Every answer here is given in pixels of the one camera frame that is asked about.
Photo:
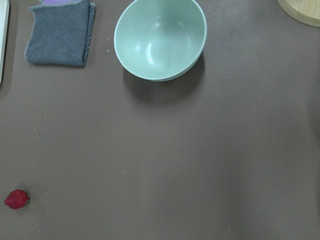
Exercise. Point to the mint green bowl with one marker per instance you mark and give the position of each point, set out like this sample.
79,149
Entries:
160,40

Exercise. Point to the cream rabbit tray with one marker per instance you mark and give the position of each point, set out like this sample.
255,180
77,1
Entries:
4,18

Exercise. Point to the grey folded cloth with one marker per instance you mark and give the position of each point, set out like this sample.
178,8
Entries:
61,32

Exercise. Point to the red strawberry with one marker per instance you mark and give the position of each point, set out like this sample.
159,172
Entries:
17,199

